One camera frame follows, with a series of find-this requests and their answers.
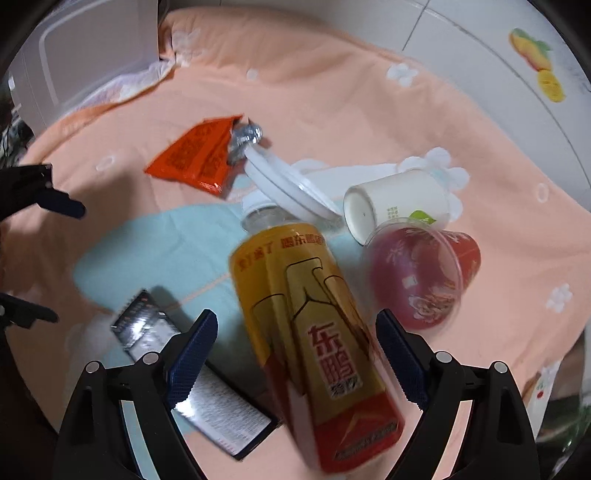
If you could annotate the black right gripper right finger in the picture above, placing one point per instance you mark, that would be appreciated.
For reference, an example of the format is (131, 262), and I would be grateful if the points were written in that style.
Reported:
(498, 442)

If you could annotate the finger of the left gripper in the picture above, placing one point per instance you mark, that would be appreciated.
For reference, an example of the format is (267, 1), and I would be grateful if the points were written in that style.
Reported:
(25, 186)
(15, 311)

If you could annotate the white paper cup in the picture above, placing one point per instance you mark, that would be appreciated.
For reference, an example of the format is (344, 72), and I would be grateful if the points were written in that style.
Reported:
(414, 194)

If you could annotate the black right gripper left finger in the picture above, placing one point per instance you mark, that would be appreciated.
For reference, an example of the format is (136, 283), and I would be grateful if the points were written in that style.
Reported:
(93, 441)

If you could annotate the silver foil wrapper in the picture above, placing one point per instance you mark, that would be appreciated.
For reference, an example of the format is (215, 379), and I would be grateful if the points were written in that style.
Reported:
(242, 136)

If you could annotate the yellow energy drink bottle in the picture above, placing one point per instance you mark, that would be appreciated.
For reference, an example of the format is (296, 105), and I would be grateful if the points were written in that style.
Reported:
(310, 340)

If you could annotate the red clear plastic cup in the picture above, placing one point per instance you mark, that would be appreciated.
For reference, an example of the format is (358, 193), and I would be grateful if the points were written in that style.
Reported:
(419, 272)

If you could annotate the orange snack packet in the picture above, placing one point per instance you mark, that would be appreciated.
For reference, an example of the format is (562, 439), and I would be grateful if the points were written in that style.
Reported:
(199, 157)

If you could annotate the white flower-print dish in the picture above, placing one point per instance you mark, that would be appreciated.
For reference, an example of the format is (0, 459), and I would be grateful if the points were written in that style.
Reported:
(537, 395)

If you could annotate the peach flower-print cloth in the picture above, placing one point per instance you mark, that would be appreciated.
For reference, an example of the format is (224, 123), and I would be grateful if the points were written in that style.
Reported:
(326, 101)

